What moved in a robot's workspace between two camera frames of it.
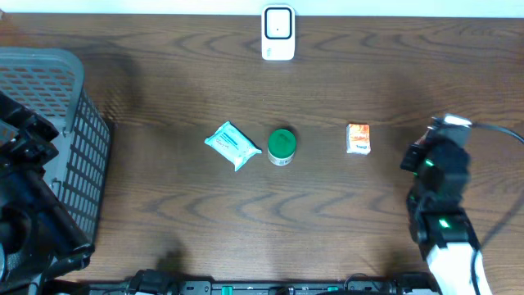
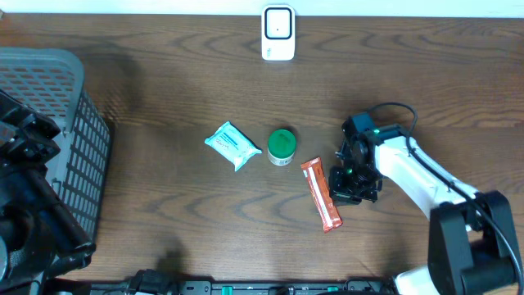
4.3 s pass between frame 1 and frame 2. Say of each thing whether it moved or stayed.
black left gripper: stayed
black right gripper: moved
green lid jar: stayed
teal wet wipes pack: stayed
